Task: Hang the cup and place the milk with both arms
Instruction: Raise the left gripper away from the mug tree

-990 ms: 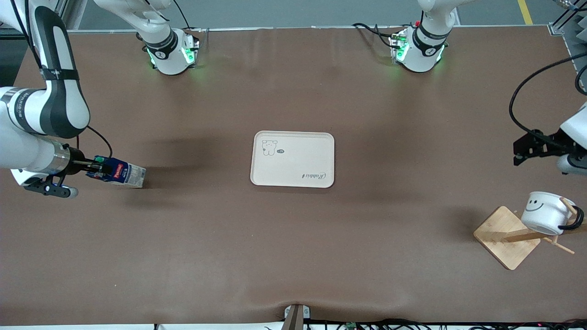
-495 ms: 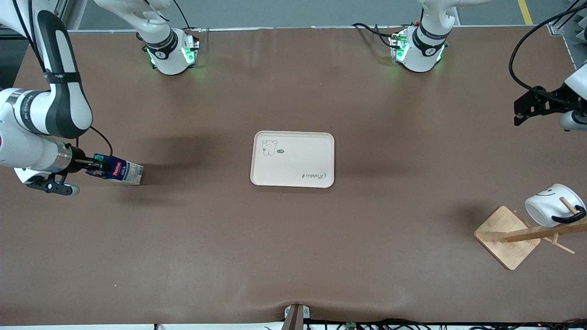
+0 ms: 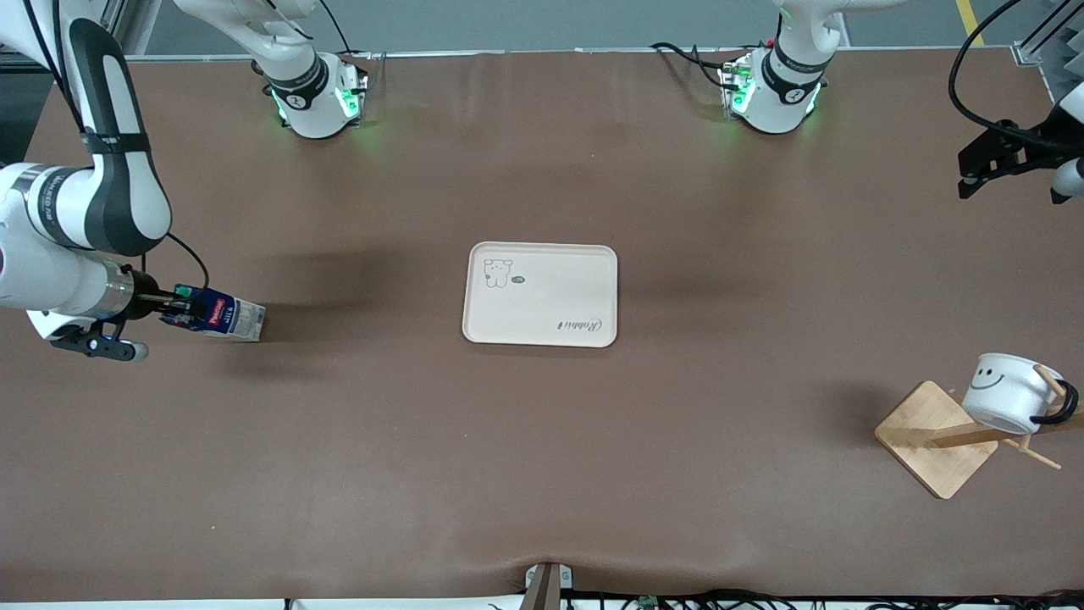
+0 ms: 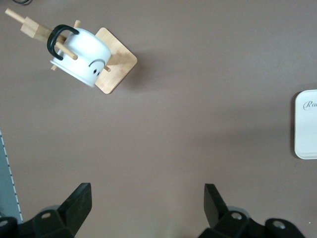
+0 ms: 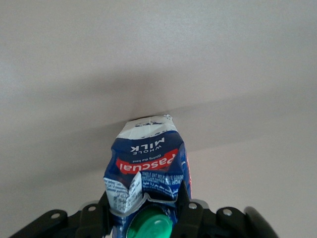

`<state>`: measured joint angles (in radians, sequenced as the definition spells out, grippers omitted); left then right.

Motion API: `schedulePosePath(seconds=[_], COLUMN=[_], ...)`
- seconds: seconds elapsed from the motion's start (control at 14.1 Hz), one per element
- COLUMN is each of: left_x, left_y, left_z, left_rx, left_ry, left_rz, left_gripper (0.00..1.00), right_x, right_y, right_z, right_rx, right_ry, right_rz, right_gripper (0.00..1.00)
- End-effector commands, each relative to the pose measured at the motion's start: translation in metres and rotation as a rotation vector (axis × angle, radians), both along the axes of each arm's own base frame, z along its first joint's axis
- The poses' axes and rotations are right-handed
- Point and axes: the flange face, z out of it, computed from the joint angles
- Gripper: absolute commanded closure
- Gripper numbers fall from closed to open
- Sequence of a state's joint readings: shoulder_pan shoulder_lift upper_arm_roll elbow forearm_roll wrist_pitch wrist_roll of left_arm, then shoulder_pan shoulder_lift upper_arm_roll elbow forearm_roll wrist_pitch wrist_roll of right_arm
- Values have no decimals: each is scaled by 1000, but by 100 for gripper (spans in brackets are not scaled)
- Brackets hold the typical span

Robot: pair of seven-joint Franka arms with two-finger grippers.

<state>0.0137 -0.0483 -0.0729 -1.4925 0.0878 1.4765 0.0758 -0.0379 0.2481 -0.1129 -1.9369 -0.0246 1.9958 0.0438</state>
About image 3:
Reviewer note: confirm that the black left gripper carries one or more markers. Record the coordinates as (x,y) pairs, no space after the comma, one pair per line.
(1035,142)

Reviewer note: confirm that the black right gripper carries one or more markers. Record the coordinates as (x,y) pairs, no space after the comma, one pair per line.
(146,302)

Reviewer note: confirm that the blue milk carton green cap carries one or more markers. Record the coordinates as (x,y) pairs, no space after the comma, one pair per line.
(229,318)

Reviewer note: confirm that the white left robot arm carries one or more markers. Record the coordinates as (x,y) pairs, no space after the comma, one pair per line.
(783,85)

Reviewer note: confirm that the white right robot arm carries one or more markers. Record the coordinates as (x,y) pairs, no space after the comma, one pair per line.
(110,186)

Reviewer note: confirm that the wooden cup rack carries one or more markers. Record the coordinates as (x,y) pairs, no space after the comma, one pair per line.
(931,440)

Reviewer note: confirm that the beige rabbit print tray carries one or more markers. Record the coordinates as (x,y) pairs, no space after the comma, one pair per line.
(559,296)

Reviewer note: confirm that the camera pole with bracket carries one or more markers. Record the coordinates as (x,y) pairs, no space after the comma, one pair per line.
(546,589)

